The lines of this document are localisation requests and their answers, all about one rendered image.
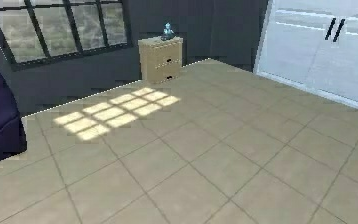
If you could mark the white double door wardrobe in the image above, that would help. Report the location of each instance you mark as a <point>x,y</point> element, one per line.
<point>320,53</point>

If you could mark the beige chest of drawers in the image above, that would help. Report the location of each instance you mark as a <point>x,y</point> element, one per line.
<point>160,60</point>

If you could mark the small blue statuette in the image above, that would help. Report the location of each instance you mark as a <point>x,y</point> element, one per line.
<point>167,31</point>

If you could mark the black framed window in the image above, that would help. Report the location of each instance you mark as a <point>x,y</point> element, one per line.
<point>57,30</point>

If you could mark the dark blue sofa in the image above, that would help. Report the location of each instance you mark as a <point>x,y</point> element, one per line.
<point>2,120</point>

